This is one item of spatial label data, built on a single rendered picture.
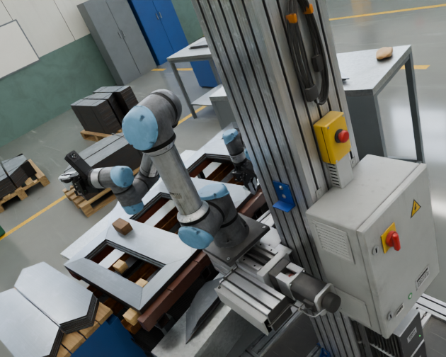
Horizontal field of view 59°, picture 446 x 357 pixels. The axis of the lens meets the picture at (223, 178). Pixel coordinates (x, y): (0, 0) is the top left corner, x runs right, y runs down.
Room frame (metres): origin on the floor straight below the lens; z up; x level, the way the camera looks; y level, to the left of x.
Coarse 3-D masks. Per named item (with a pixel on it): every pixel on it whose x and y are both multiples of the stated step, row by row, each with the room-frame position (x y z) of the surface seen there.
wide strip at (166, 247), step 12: (108, 228) 2.05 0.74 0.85; (144, 228) 1.89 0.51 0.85; (156, 228) 1.84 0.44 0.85; (120, 240) 1.87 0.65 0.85; (132, 240) 1.82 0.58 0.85; (144, 240) 1.77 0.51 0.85; (156, 240) 1.73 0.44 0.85; (168, 240) 1.68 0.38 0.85; (180, 240) 1.64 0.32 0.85; (144, 252) 1.67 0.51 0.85; (156, 252) 1.63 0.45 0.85; (168, 252) 1.59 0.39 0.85; (180, 252) 1.55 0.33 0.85
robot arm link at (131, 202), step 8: (136, 184) 1.34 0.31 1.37; (144, 184) 1.35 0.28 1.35; (128, 192) 1.29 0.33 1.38; (136, 192) 1.31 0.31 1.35; (144, 192) 1.34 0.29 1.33; (120, 200) 1.29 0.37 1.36; (128, 200) 1.28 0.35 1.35; (136, 200) 1.29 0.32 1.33; (128, 208) 1.28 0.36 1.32; (136, 208) 1.28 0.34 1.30
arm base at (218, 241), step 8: (240, 216) 1.27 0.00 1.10; (224, 224) 1.21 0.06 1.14; (232, 224) 1.21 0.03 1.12; (240, 224) 1.23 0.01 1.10; (224, 232) 1.21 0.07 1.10; (232, 232) 1.20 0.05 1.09; (240, 232) 1.21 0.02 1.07; (248, 232) 1.23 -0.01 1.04; (216, 240) 1.23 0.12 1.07; (224, 240) 1.21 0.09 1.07; (232, 240) 1.20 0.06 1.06; (240, 240) 1.20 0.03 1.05
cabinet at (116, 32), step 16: (96, 0) 9.95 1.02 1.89; (112, 0) 10.11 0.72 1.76; (96, 16) 9.87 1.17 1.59; (112, 16) 10.03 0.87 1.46; (128, 16) 10.21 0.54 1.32; (96, 32) 9.86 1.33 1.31; (112, 32) 9.95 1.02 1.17; (128, 32) 10.13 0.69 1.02; (112, 48) 9.87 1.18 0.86; (128, 48) 10.04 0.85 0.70; (144, 48) 10.22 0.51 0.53; (112, 64) 9.91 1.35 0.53; (128, 64) 9.96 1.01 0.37; (144, 64) 10.14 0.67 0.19; (128, 80) 9.87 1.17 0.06
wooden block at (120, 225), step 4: (116, 220) 2.01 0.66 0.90; (120, 220) 1.99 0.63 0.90; (124, 220) 1.97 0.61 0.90; (112, 224) 1.99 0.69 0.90; (116, 224) 1.97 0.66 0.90; (120, 224) 1.95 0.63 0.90; (124, 224) 1.93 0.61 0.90; (128, 224) 1.92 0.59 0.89; (116, 228) 1.96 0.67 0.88; (120, 228) 1.90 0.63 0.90; (124, 228) 1.91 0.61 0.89; (128, 228) 1.92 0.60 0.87; (132, 228) 1.93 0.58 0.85; (120, 232) 1.93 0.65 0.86; (124, 232) 1.90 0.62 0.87; (128, 232) 1.91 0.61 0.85
